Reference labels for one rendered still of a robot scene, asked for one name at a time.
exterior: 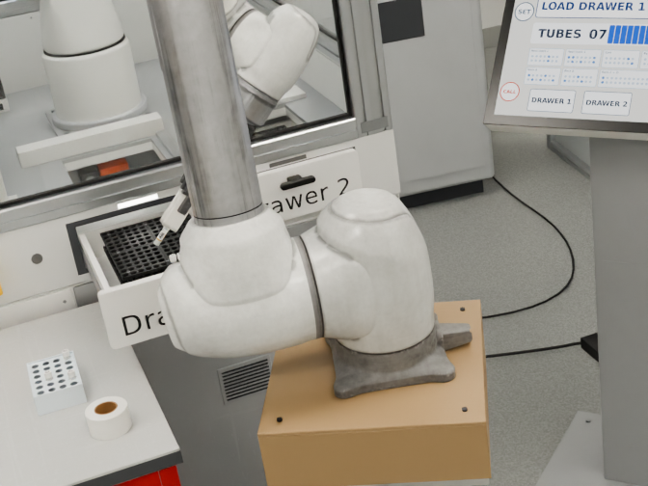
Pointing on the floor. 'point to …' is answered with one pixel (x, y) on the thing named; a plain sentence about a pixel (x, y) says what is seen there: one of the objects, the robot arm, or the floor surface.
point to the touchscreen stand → (614, 328)
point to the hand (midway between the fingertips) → (177, 210)
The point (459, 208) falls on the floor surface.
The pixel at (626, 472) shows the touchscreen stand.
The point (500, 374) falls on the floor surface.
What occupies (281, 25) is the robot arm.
